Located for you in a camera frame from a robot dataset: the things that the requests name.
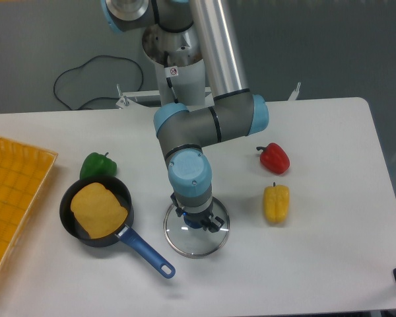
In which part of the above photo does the yellow toast slice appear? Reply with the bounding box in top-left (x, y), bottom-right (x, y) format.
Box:
top-left (70, 182), bottom-right (129, 239)

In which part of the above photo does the glass pot lid blue knob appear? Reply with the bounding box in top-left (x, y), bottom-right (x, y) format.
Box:
top-left (163, 198), bottom-right (230, 258)

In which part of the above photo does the yellow woven basket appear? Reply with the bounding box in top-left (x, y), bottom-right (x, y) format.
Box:
top-left (0, 136), bottom-right (58, 273)

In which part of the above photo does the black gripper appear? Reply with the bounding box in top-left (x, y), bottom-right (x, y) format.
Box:
top-left (170, 193), bottom-right (224, 233)

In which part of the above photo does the black cable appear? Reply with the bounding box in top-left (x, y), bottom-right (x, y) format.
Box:
top-left (53, 55), bottom-right (144, 110)

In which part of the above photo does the white table clamp bracket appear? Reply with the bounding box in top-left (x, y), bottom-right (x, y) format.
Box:
top-left (288, 82), bottom-right (301, 101)

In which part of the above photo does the yellow bell pepper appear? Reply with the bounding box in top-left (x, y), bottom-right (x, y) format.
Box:
top-left (263, 182), bottom-right (290, 224)

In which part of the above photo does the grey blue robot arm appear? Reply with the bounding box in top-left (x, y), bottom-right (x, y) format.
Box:
top-left (102, 1), bottom-right (269, 232)

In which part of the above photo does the red bell pepper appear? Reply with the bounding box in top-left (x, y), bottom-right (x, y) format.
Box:
top-left (256, 143), bottom-right (290, 174)

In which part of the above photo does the black saucepan blue handle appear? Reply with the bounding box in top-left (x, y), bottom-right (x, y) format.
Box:
top-left (59, 175), bottom-right (176, 279)

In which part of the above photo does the green bell pepper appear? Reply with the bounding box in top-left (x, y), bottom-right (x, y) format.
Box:
top-left (79, 152), bottom-right (117, 179)

